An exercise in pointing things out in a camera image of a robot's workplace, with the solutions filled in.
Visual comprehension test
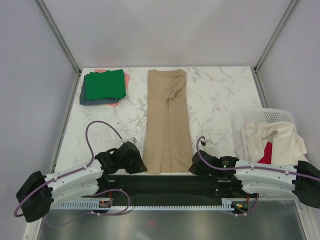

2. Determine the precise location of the tan t shirt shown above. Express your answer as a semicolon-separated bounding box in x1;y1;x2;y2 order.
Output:
143;69;193;174

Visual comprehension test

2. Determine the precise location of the red t shirt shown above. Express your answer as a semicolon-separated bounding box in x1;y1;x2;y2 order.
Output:
258;142;273;165

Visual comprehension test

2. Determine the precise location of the cream t shirt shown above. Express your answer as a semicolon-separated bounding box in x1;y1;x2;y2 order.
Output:
244;121;308;165

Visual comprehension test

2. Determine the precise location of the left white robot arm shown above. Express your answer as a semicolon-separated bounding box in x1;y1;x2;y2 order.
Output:
16;141;147;223

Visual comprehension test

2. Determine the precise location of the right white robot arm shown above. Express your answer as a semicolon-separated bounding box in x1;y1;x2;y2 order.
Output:
189;150;320;209

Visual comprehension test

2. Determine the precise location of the white plastic basket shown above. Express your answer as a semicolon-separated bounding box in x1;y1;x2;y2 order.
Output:
236;108;294;160

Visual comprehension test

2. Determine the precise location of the folded blue t shirt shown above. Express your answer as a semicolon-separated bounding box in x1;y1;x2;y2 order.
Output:
79;76;120;107

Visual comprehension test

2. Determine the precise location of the folded green t shirt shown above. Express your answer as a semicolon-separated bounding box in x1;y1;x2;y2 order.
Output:
85;69;127;101

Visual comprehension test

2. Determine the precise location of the folded pink t shirt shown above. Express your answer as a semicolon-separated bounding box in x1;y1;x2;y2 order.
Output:
94;68;131;107

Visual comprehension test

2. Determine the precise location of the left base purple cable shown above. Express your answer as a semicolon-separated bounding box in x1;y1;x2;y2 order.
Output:
89;188;133;217

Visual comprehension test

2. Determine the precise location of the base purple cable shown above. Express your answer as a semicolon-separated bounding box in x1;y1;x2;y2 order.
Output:
228;193;260;218
89;188;133;217

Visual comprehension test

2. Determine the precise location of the white cable duct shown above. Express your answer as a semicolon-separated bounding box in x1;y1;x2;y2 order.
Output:
54;198;235;211

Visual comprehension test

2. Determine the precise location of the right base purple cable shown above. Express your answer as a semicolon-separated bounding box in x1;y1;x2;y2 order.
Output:
228;193;260;218

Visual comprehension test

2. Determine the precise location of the left aluminium frame post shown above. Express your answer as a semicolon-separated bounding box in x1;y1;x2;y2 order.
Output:
34;0;82;76

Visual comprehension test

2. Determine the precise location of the aluminium frame post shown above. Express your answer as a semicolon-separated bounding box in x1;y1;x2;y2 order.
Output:
34;0;82;76
252;0;300;75

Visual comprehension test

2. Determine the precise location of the right aluminium frame post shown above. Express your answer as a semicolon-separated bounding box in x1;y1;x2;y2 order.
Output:
252;0;300;75

